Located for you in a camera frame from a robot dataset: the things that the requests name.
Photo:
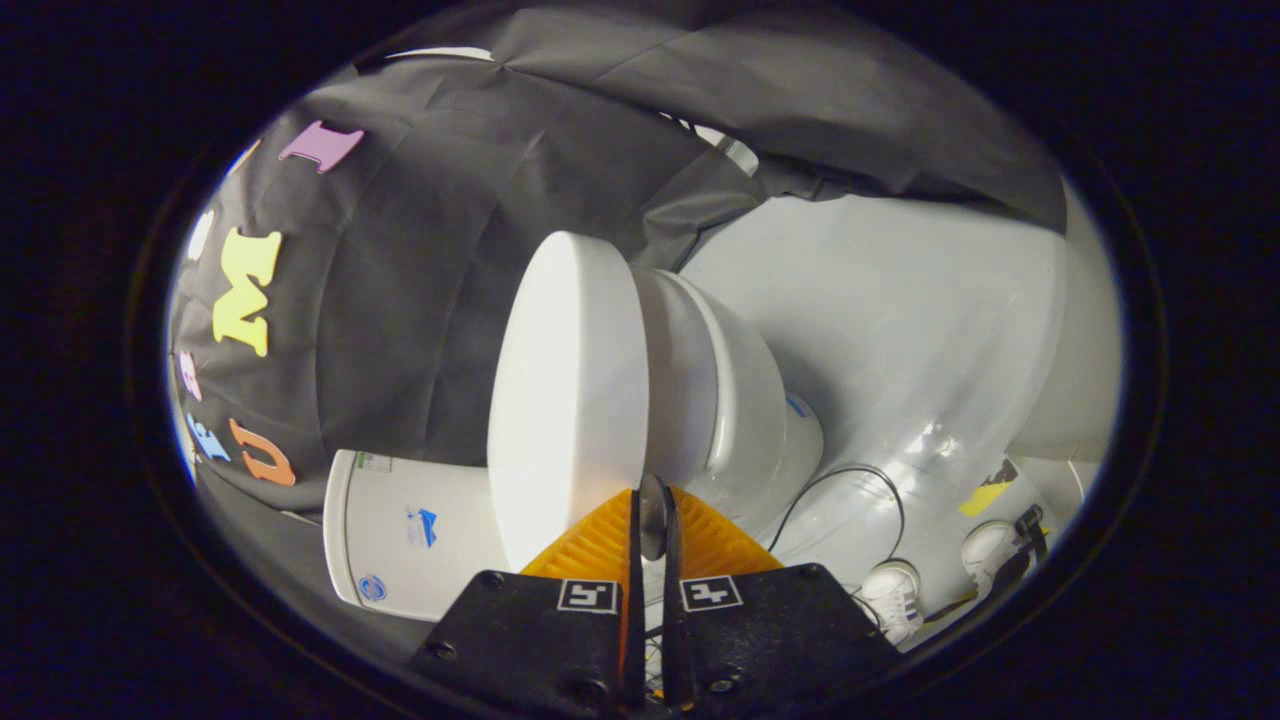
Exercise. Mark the white toilet seat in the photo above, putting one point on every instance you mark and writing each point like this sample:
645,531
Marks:
680,380

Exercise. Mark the white toilet lid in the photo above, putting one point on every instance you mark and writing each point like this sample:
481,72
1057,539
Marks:
570,400

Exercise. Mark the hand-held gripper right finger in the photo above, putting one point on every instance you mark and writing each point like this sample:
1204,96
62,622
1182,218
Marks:
674,620

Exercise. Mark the black backdrop cloth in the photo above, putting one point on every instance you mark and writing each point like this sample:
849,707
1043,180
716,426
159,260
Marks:
420,300

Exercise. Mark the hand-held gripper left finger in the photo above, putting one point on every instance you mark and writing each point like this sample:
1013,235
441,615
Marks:
635,620

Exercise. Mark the small black device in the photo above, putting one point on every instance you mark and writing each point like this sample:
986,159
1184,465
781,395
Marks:
1030,525

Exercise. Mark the yellow floor sticker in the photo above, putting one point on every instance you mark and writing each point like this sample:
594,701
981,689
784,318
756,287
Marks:
988,495

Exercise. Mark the white ceramic toilet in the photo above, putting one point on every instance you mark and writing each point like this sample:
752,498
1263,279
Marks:
760,420

